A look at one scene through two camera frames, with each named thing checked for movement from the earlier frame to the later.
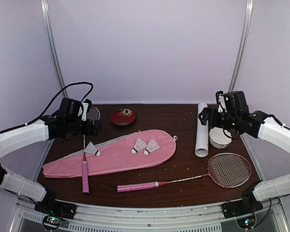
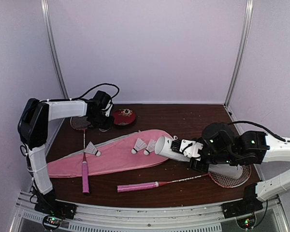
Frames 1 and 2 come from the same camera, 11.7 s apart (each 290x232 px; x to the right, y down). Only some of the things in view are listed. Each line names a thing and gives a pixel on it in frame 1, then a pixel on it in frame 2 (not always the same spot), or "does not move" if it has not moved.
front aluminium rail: (209, 216) does not move
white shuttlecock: (139, 145) does not move
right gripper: (206, 111) → (197, 167)
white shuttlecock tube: (202, 137) → (163, 148)
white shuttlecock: (152, 146) does not move
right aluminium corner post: (242, 46) does not move
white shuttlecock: (91, 149) does not move
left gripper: (95, 131) → (108, 126)
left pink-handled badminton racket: (93, 113) does not move
